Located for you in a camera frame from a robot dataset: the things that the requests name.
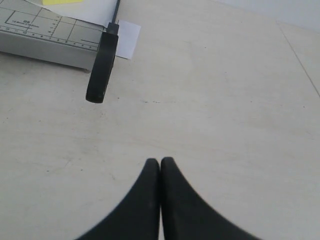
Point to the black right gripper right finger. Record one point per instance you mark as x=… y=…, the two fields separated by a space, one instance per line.
x=186 y=216

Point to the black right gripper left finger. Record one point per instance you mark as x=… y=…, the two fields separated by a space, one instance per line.
x=137 y=216

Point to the yellow cube block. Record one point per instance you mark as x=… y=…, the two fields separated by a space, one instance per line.
x=59 y=2

